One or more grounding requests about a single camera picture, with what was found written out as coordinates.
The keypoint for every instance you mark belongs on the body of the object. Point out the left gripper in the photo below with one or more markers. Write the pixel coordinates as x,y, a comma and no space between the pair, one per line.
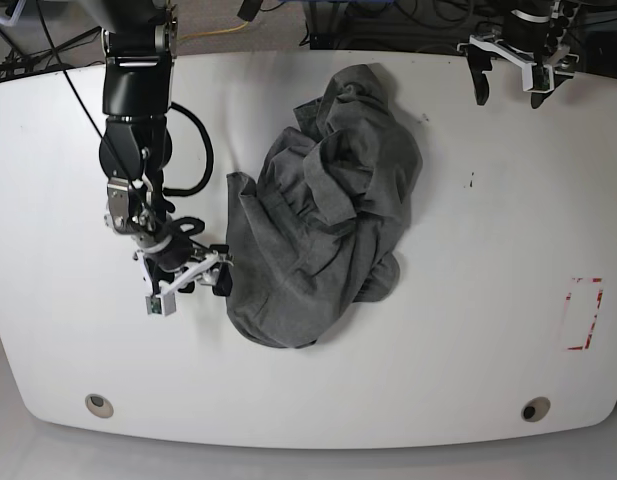
523,40

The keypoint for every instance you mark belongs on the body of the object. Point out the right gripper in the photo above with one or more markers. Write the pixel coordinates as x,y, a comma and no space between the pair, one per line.
181,265

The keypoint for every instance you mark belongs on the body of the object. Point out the grey T-shirt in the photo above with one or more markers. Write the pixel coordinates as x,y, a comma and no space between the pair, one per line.
315,231

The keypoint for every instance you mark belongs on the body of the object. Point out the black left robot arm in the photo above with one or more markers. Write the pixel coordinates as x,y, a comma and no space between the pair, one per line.
561,14

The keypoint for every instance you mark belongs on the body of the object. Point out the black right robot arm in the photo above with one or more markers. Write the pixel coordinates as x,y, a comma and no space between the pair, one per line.
139,41

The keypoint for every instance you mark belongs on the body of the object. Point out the red tape rectangle marking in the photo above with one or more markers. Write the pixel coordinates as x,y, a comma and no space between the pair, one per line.
580,315

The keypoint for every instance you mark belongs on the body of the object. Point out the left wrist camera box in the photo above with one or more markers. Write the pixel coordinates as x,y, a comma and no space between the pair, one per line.
542,79

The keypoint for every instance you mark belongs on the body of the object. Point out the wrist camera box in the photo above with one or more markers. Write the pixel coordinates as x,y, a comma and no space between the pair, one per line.
542,79
161,304

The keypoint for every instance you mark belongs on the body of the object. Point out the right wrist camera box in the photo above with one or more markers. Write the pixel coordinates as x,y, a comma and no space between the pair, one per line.
161,304

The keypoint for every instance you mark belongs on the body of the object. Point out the black metal frame base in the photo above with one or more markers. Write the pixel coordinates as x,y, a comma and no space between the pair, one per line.
417,26

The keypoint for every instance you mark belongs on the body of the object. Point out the left table cable grommet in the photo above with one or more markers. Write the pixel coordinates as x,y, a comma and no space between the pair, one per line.
99,406

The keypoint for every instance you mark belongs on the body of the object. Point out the table cable grommet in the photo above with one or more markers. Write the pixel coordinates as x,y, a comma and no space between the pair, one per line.
535,409
99,406

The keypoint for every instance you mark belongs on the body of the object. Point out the right table cable grommet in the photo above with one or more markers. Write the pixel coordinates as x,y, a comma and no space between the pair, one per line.
535,409

